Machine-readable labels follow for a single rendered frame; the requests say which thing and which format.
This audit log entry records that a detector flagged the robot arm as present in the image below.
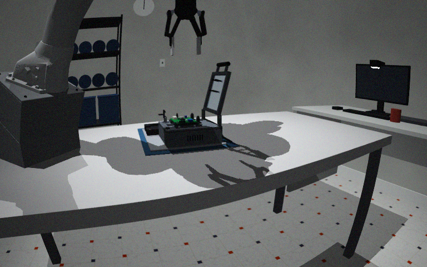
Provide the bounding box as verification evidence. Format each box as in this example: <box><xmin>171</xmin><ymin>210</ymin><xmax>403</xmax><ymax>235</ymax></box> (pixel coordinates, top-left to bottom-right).
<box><xmin>6</xmin><ymin>0</ymin><xmax>93</xmax><ymax>93</ymax></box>

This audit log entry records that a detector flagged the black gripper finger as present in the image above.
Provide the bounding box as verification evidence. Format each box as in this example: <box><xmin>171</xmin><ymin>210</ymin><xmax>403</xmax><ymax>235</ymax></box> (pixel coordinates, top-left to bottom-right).
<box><xmin>188</xmin><ymin>9</ymin><xmax>207</xmax><ymax>55</ymax></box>
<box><xmin>165</xmin><ymin>9</ymin><xmax>185</xmax><ymax>56</ymax></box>

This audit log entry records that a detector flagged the green circuit board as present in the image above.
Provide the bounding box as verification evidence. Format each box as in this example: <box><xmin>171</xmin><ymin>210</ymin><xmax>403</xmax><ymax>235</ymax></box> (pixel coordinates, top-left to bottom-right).
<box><xmin>171</xmin><ymin>116</ymin><xmax>197</xmax><ymax>124</ymax></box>

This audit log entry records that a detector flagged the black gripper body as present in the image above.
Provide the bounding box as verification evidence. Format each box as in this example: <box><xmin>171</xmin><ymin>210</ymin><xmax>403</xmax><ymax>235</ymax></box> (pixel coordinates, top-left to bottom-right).
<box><xmin>174</xmin><ymin>0</ymin><xmax>197</xmax><ymax>20</ymax></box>

